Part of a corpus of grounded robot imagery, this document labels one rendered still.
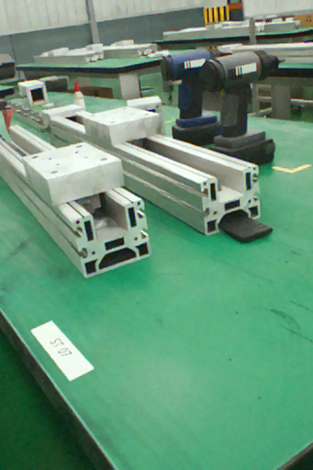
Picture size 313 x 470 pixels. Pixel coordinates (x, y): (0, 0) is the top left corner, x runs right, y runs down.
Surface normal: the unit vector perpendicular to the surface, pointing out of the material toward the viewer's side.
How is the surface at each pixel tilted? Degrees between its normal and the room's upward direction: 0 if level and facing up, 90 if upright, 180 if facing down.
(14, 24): 90
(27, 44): 90
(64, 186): 90
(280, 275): 0
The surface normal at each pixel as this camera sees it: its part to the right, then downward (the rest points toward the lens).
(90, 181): 0.45, 0.32
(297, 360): -0.13, -0.90
